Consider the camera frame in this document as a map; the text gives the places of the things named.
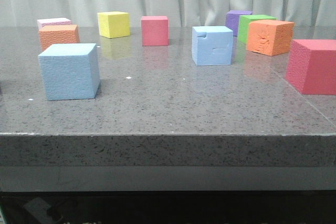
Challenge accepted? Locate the pink foam cube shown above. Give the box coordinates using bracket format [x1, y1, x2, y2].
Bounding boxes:
[37, 17, 72, 30]

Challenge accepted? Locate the dented light blue foam cube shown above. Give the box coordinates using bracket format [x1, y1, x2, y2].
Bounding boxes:
[192, 26, 233, 66]

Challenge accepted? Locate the smooth light blue foam cube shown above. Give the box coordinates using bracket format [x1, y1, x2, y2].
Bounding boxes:
[38, 43, 100, 101]

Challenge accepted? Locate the green foam cube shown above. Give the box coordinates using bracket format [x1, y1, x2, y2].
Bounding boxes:
[237, 14, 277, 43]

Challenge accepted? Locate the left orange foam cube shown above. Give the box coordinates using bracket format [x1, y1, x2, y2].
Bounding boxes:
[38, 25, 80, 51]

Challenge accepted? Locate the large red foam cube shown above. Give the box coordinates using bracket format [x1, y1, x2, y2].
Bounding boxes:
[285, 39, 335, 95]

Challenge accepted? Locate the small red foam cube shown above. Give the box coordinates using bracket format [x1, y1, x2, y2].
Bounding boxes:
[141, 16, 169, 46]

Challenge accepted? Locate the purple foam cube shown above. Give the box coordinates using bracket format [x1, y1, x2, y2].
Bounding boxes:
[225, 10, 253, 37]

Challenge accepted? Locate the yellow foam cube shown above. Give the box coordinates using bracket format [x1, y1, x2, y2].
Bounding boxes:
[97, 12, 130, 39]

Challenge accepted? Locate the dented orange foam cube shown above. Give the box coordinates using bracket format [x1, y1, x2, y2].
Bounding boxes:
[246, 19, 295, 56]

